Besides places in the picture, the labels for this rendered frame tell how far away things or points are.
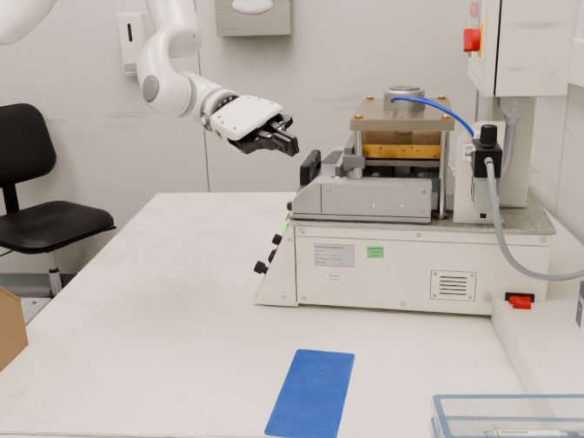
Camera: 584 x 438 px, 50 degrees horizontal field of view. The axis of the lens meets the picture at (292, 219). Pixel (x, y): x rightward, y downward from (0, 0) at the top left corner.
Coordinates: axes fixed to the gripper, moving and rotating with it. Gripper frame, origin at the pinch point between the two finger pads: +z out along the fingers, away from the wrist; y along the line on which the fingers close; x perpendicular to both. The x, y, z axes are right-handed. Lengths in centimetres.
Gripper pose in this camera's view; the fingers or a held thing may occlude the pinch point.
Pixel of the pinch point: (286, 142)
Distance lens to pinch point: 101.7
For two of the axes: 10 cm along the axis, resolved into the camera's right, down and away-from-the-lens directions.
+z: 6.6, 4.0, -6.4
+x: 2.0, 7.2, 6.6
